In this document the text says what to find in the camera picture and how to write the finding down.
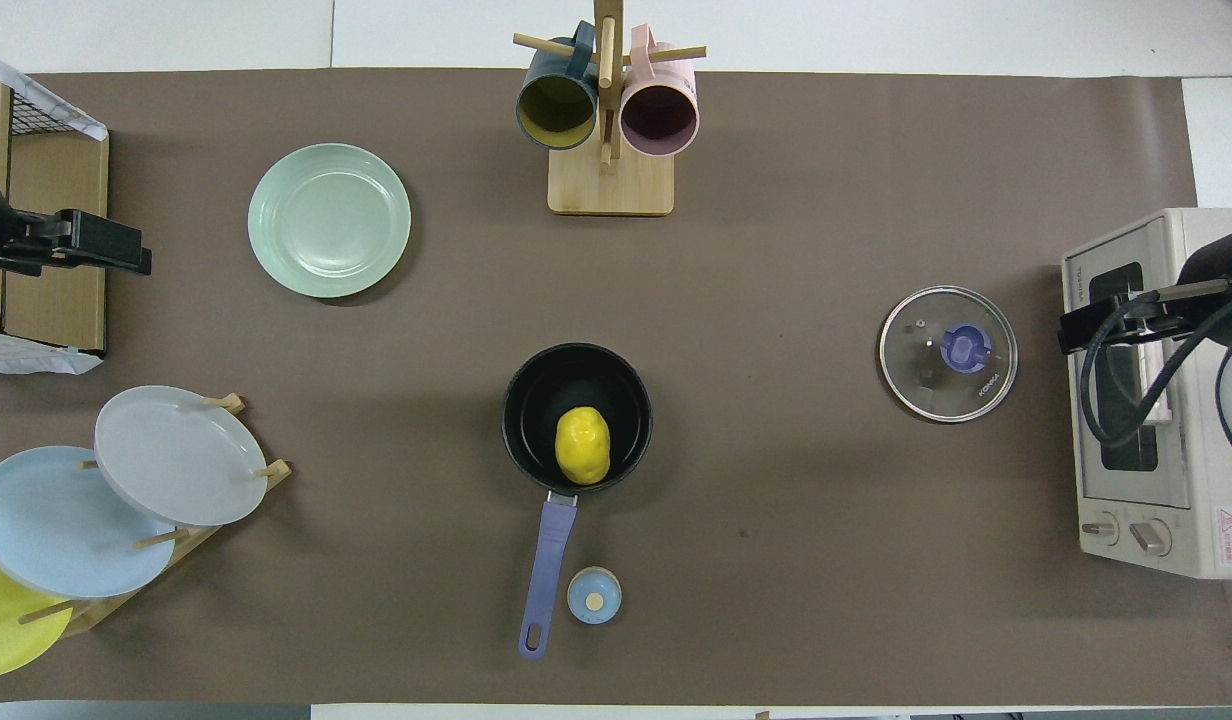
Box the wooden plate rack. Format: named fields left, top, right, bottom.
left=16, top=393, right=293, bottom=638

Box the yellow potato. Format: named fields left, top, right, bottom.
left=555, top=405, right=612, bottom=487

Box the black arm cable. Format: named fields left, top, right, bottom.
left=1076, top=285, right=1232, bottom=451

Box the white crumpled paper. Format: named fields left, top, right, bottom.
left=0, top=330, right=104, bottom=376

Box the wooden shelf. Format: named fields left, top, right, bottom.
left=0, top=75, right=110, bottom=356

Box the black pot purple handle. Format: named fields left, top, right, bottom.
left=500, top=343, right=654, bottom=661

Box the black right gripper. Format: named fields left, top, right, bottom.
left=1058, top=288, right=1192, bottom=357

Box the wooden mug tree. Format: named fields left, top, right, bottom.
left=513, top=0, right=707, bottom=217

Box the glass lid blue knob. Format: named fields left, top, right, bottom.
left=879, top=285, right=1019, bottom=424

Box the beige toaster oven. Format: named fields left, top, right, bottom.
left=1061, top=207, right=1232, bottom=581

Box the black wire mesh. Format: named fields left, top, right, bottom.
left=9, top=85, right=89, bottom=137

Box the pink mug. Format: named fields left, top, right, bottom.
left=619, top=25, right=699, bottom=158

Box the light green plate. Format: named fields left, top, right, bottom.
left=247, top=143, right=413, bottom=299

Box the white plastic sheet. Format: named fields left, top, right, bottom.
left=0, top=48, right=109, bottom=142

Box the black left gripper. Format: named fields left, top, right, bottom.
left=0, top=208, right=153, bottom=276

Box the brown table mat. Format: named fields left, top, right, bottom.
left=0, top=68, right=1232, bottom=706

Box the dark blue mug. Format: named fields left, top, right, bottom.
left=516, top=22, right=600, bottom=151

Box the yellow plate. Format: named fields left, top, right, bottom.
left=0, top=540, right=74, bottom=681

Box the light blue plate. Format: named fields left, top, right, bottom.
left=0, top=445, right=177, bottom=599

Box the grey plate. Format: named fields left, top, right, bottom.
left=94, top=385, right=269, bottom=528

